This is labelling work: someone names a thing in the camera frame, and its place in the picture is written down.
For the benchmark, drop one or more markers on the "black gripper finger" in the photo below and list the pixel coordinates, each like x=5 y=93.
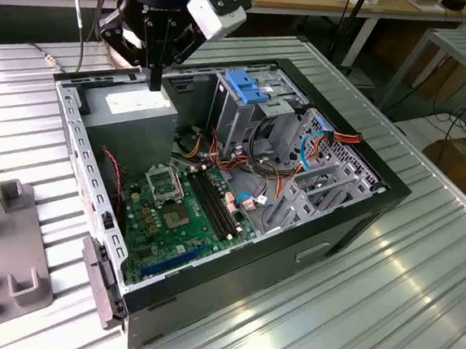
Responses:
x=122 y=36
x=185 y=41

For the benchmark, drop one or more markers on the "perforated metal disk bay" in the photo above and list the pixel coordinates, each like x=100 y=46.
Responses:
x=330 y=183

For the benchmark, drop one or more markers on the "blue plastic drive latch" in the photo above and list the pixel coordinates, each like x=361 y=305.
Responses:
x=244 y=87

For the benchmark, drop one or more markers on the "grey metal drive cage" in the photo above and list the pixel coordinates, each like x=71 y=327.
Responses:
x=232 y=117

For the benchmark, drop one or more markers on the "grey power supply unit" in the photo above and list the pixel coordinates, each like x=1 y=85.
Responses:
x=138 y=133

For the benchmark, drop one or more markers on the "black RAM slot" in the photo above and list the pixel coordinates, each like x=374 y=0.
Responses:
x=220 y=204
x=207 y=207

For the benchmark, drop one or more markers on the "CPU socket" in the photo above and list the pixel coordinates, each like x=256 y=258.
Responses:
x=176 y=217

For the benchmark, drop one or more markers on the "green motherboard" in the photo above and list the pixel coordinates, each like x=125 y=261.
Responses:
x=178 y=239

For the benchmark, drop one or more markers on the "blue expansion slot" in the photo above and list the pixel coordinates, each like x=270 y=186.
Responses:
x=172 y=261

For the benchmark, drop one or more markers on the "grey parts rack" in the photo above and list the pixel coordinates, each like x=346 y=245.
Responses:
x=2 y=244

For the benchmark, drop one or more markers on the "black open PC case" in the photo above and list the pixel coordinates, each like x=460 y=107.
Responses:
x=249 y=274

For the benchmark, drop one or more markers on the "grey case side latch panel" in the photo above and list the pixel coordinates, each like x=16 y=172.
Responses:
x=99 y=281

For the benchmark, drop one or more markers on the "metal slat side table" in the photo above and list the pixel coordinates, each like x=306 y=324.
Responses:
x=464 y=48

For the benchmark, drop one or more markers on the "brown cardboard box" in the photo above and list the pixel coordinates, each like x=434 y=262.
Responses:
x=462 y=162

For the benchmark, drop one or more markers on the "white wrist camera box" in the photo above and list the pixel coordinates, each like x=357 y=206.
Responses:
x=218 y=16

